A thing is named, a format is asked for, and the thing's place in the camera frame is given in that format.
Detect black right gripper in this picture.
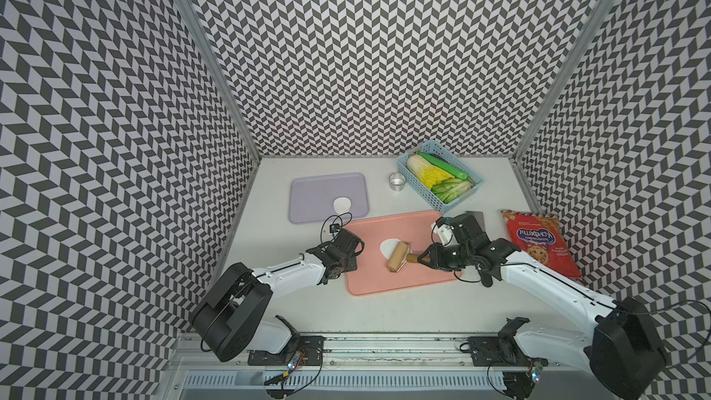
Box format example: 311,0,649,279
419,243,473,272

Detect wooden rolling pin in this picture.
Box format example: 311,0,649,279
386,242,428,273

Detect white dough piece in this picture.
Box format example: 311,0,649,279
380,238,400,260

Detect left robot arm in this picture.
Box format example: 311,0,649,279
189,229,365,362

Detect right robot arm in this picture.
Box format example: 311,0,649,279
415,211,668,399

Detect stack of white dumpling wrappers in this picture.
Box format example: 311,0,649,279
333,196,352,215

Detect metal rectangular dough scraper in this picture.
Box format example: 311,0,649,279
468,210,485,231

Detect pink cutting board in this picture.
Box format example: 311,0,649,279
346,210,455,296

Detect purple plastic tray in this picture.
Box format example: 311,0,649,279
288,172,370,224

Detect green lettuce leaves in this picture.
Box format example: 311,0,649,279
431,178,473,204

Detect light blue perforated plastic basket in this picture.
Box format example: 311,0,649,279
397,140,484,214

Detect yellow napa cabbage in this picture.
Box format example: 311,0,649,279
407,154,454,189

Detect red snack bag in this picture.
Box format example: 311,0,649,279
500,210,583,281

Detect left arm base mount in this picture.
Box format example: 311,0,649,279
246,316,325,368

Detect metal base rail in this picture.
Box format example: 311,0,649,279
166,332,618,396

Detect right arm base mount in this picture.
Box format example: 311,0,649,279
459,317,549,369

